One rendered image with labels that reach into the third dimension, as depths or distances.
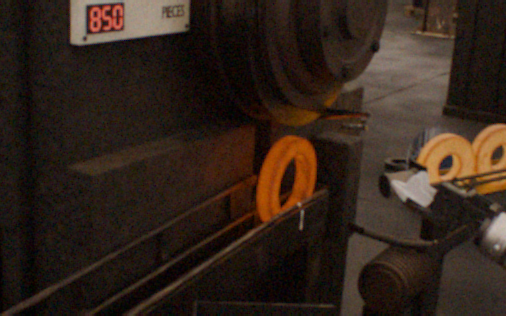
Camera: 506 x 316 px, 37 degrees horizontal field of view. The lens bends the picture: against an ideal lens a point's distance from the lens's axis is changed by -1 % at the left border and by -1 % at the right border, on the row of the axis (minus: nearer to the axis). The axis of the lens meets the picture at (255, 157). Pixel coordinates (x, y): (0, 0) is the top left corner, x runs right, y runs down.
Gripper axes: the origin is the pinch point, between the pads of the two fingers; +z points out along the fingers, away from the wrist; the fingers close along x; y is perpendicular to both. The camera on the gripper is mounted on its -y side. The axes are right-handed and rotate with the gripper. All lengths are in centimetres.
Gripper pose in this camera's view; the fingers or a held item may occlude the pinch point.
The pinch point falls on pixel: (396, 187)
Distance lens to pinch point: 157.0
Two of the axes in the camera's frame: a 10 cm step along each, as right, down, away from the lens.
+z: -7.7, -4.9, 4.1
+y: 3.1, -8.5, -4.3
